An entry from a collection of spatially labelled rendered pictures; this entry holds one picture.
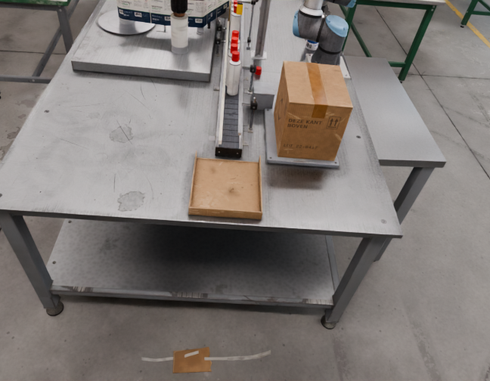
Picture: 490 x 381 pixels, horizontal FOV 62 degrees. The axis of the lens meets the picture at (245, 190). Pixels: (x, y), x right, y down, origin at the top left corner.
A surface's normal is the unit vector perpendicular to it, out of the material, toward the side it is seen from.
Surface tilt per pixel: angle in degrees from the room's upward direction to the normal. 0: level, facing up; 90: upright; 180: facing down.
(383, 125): 0
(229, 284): 1
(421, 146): 0
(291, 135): 90
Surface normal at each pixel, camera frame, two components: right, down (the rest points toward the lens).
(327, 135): 0.00, 0.73
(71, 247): 0.11, -0.69
